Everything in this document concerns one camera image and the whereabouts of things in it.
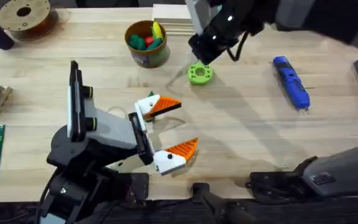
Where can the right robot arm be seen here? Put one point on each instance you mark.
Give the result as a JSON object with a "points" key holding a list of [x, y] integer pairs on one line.
{"points": [[337, 168]]}

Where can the blue electric screwdriver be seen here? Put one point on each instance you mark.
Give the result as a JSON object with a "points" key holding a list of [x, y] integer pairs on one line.
{"points": [[291, 82]]}

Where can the pale wooden boards stack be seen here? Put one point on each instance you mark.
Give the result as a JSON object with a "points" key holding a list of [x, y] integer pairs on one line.
{"points": [[169, 18]]}

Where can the black rail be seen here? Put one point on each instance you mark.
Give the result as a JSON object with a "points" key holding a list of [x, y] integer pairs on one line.
{"points": [[8, 213]]}

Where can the brown tub with toys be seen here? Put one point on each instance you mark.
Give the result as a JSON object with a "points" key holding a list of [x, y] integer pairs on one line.
{"points": [[148, 46]]}

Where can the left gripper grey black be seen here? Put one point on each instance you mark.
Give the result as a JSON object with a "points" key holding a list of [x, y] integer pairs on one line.
{"points": [[113, 129]]}

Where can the left wrist upright black plate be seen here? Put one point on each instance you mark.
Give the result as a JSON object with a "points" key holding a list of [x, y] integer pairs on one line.
{"points": [[75, 102]]}

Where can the brown filament spool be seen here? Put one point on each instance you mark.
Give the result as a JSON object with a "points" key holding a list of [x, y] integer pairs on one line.
{"points": [[23, 18]]}

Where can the green disc with holes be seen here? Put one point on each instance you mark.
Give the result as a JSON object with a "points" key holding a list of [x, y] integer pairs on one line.
{"points": [[200, 74]]}

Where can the right wrist upright plate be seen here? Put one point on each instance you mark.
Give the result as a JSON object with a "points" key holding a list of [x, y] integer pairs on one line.
{"points": [[197, 14]]}

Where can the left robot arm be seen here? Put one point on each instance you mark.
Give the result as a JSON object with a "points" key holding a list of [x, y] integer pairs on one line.
{"points": [[73, 199]]}

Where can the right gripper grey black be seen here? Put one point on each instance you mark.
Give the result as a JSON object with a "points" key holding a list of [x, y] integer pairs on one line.
{"points": [[225, 28]]}

